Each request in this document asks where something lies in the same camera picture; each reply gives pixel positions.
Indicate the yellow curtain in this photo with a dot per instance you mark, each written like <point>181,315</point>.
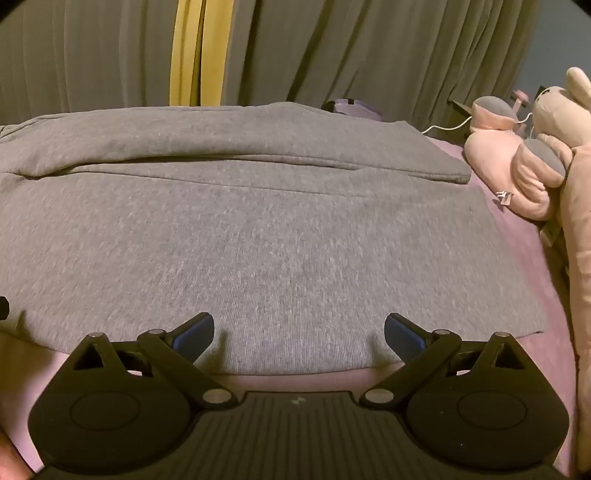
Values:
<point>189,55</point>

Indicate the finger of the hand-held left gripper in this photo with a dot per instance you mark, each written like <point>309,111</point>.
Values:
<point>2,308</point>

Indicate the grey curtain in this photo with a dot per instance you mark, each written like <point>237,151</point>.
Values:
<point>87,50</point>

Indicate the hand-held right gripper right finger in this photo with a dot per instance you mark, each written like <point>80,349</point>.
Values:
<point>402,337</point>

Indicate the small pink stand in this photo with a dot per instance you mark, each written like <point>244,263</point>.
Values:
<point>521,98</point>

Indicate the pink bed sheet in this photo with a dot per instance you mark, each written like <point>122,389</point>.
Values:
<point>521,258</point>

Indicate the grey sock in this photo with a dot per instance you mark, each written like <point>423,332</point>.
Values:
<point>240,221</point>

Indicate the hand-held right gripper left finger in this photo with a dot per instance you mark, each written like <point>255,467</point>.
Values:
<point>196,336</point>

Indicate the grey and yellow striped blanket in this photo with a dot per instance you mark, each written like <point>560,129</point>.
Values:
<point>369,50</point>

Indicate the pink plush toy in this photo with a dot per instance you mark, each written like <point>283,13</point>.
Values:
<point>498,152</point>

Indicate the purple and black object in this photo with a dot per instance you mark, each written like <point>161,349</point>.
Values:
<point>351,108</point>

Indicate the beige rabbit plush toy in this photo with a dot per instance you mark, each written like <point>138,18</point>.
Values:
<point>577,184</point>

